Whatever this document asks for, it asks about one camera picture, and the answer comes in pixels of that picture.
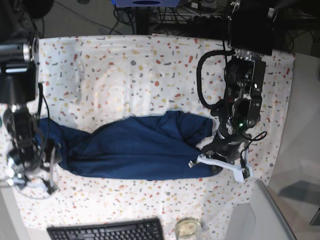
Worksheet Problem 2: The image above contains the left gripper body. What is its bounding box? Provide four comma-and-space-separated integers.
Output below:
201, 133, 247, 165

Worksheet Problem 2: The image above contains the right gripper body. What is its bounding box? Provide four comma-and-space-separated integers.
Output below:
6, 139, 62, 175

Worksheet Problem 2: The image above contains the dark blue t-shirt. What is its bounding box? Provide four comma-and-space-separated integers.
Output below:
39, 111, 215, 181

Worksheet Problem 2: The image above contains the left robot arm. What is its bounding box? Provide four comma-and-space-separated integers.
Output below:
196, 0, 276, 168

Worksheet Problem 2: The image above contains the black computer keyboard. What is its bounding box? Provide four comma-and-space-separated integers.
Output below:
46, 218, 165, 240

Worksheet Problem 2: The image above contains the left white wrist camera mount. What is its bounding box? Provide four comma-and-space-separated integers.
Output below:
188, 148, 254, 183

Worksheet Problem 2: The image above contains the terrazzo patterned tablecloth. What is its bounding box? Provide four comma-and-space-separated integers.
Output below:
6, 35, 295, 240

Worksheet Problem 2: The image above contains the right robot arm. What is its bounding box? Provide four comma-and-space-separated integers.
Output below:
0, 38, 59, 178

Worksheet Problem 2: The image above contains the coiled white cable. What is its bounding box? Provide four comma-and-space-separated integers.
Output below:
6, 172, 60, 200

